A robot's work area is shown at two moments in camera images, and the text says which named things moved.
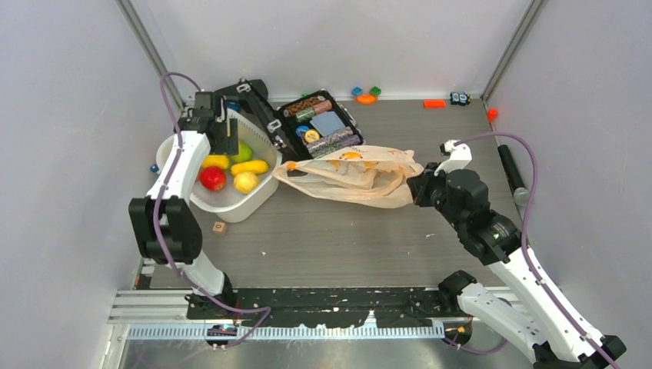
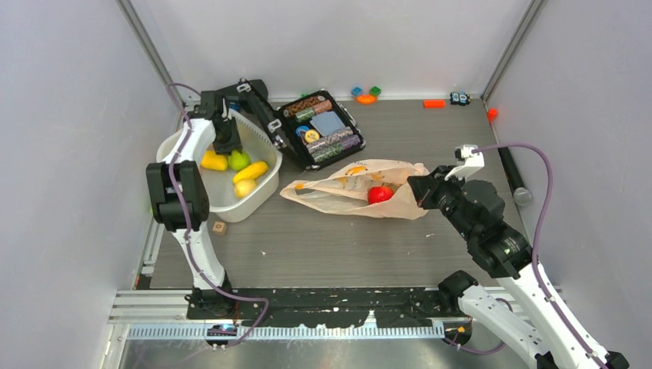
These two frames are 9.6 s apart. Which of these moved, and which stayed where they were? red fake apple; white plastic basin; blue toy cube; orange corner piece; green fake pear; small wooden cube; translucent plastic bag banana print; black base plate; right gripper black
Moved: translucent plastic bag banana print; green fake pear; red fake apple
Stayed: right gripper black; orange corner piece; black base plate; blue toy cube; white plastic basin; small wooden cube
